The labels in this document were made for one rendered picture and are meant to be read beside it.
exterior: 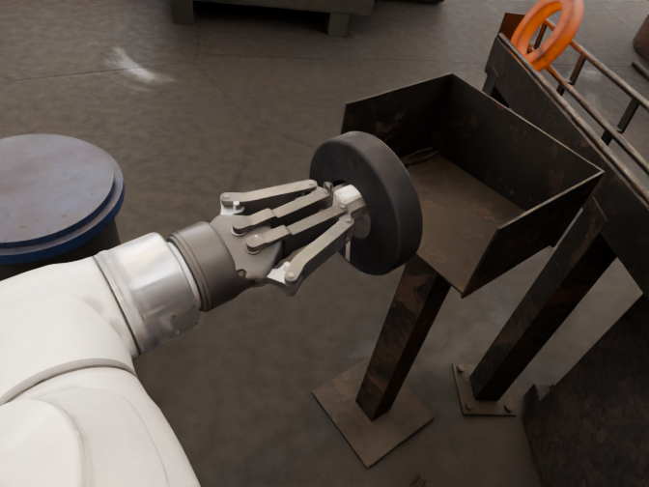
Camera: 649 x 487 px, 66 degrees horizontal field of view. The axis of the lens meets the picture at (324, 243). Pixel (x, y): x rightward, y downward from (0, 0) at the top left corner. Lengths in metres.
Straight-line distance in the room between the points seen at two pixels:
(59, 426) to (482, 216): 0.60
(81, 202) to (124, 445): 0.70
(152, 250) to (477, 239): 0.44
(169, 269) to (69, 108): 1.66
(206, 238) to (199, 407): 0.78
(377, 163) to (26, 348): 0.31
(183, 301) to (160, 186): 1.24
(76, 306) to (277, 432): 0.81
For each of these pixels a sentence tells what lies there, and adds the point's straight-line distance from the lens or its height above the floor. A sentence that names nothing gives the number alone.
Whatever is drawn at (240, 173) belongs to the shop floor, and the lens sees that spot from 1.67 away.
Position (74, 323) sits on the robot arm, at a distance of 0.38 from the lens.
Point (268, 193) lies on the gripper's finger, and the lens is 0.50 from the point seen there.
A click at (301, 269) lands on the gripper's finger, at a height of 0.73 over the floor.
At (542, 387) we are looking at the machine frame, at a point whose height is 0.07.
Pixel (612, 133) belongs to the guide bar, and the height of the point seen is 0.63.
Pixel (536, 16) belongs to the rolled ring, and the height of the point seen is 0.65.
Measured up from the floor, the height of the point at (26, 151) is 0.43.
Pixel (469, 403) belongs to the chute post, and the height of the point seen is 0.02.
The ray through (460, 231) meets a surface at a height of 0.60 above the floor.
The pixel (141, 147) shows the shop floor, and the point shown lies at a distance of 1.80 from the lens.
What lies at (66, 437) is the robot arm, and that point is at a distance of 0.29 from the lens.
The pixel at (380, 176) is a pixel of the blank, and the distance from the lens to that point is 0.47.
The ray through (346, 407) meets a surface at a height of 0.01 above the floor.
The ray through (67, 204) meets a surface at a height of 0.43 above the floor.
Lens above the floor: 1.06
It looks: 46 degrees down
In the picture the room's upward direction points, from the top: 10 degrees clockwise
